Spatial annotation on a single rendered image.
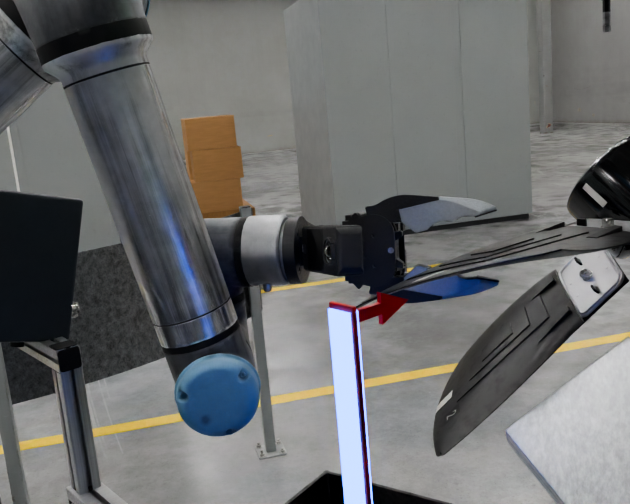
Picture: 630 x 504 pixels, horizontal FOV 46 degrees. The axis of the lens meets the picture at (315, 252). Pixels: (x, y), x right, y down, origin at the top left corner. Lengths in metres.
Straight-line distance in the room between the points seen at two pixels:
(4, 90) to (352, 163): 6.07
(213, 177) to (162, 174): 8.00
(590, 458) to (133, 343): 1.84
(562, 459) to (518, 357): 0.17
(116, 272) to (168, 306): 1.68
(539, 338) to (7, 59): 0.62
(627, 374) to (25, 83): 0.64
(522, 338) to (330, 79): 5.90
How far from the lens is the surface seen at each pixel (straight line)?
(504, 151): 7.35
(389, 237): 0.73
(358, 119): 6.77
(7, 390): 2.28
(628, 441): 0.75
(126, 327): 2.39
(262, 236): 0.76
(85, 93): 0.65
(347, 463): 0.55
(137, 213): 0.65
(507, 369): 0.88
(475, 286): 0.73
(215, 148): 8.63
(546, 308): 0.89
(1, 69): 0.79
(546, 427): 0.75
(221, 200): 8.69
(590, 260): 0.89
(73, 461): 1.03
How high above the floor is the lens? 1.33
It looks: 12 degrees down
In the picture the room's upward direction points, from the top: 5 degrees counter-clockwise
